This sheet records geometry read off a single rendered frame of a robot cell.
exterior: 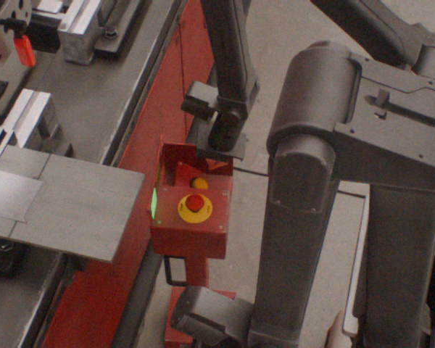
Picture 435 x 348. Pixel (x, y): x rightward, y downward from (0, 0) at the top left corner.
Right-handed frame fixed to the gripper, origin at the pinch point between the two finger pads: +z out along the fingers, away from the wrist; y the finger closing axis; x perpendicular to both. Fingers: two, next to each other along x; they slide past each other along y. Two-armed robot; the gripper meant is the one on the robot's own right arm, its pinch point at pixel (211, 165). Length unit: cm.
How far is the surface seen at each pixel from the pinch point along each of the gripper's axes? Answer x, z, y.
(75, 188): 21.3, -14.1, 26.0
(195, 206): 11.2, -0.2, 2.4
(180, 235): 15.2, 5.8, 3.9
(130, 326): 8, 79, 6
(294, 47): -122, 72, -42
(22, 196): 24.0, -12.2, 34.2
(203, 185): 0.0, 8.0, -0.1
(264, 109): -86, 75, -32
